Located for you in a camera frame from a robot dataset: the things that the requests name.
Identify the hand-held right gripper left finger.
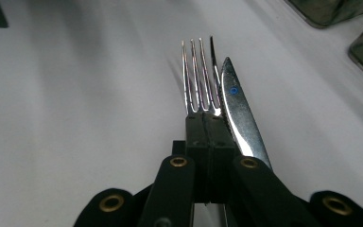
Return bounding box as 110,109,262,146
184,112,210,203

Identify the steel knife with wooden handle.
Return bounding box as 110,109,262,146
219,56,273,171

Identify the steel fork with wooden handle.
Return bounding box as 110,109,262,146
181,35,228,227

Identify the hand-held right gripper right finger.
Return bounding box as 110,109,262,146
204,113,242,203

